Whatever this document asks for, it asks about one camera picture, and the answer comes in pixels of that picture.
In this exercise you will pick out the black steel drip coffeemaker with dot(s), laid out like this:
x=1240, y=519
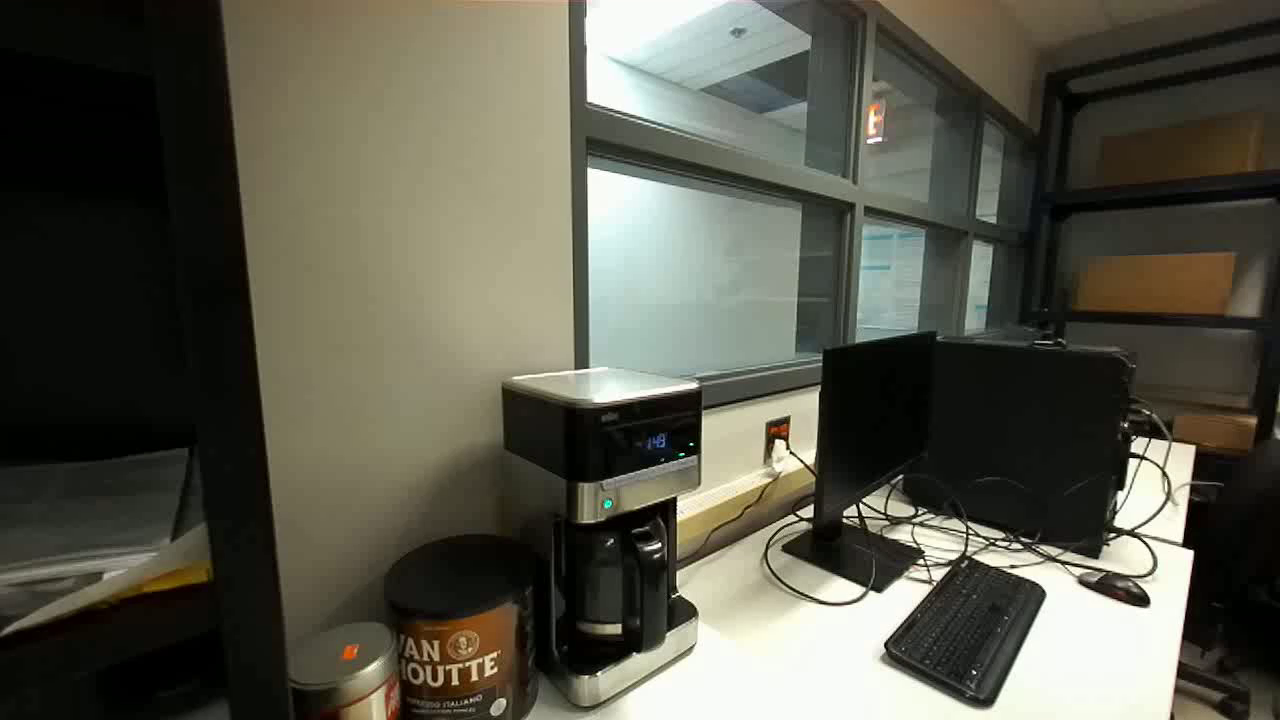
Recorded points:
x=600, y=433

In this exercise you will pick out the white power plug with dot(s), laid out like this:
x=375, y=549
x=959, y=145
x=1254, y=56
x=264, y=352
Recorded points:
x=779, y=452

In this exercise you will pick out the black computer monitor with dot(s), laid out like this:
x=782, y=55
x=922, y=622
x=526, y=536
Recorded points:
x=873, y=415

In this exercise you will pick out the brown Van Houtte coffee can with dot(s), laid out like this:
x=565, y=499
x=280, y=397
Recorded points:
x=462, y=643

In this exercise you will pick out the black desktop computer tower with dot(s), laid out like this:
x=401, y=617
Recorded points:
x=1026, y=426

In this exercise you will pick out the black shelving unit with papers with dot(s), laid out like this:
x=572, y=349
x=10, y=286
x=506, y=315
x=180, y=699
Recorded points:
x=224, y=335

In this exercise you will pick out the black computer keyboard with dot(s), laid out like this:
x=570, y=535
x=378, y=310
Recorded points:
x=967, y=632

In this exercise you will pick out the small silver lidded tin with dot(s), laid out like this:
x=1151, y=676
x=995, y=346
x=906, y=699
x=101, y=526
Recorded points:
x=345, y=673

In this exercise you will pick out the small flat cardboard box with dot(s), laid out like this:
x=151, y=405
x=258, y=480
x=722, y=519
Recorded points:
x=1153, y=281

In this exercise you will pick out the black computer mouse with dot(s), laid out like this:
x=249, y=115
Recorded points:
x=1115, y=589

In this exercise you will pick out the black metal storage rack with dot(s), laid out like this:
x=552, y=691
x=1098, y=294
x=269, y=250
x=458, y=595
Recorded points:
x=1156, y=192

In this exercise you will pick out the stack of papers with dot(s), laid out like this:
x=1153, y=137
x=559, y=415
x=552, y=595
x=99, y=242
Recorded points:
x=94, y=514

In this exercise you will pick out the large flat cardboard box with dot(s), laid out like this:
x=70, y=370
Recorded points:
x=1184, y=145

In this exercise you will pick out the orange wall power outlet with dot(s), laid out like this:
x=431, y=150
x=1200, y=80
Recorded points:
x=779, y=430

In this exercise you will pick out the grey interior window frame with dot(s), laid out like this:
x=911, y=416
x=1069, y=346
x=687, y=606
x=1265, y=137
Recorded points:
x=717, y=145

